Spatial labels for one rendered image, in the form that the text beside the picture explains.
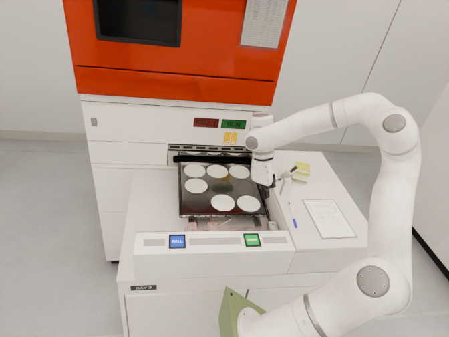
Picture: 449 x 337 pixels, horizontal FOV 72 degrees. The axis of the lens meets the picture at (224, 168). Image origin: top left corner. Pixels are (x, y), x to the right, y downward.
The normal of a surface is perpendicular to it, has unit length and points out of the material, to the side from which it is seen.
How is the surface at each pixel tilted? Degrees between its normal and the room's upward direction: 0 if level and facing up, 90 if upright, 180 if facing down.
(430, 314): 0
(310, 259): 90
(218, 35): 90
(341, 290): 82
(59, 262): 0
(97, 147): 90
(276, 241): 0
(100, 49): 90
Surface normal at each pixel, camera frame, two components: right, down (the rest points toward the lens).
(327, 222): 0.13, -0.80
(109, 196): 0.13, 0.61
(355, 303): -0.86, 0.14
